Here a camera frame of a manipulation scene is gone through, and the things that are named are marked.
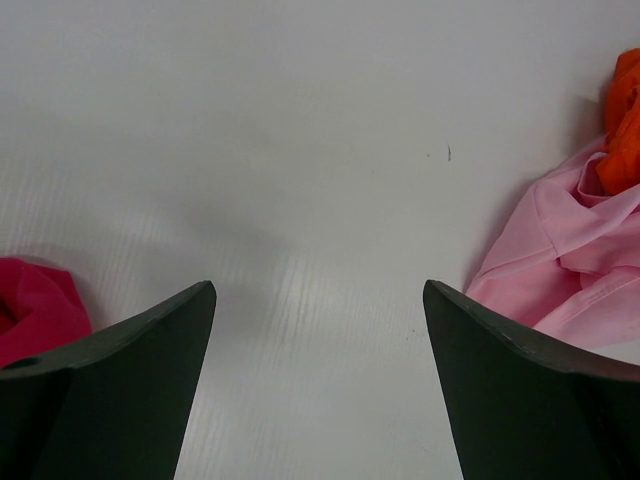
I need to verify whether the pink t shirt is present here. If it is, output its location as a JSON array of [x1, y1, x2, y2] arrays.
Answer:
[[466, 139, 639, 349]]

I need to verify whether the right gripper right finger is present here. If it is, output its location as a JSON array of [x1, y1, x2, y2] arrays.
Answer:
[[423, 280, 639, 479]]

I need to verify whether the orange t shirt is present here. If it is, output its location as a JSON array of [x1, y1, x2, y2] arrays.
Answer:
[[596, 48, 639, 195]]

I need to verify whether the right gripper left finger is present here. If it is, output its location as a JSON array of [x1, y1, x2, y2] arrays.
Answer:
[[1, 281, 216, 479]]

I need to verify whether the magenta t shirt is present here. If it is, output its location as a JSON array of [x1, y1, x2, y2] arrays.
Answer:
[[1, 257, 92, 367]]

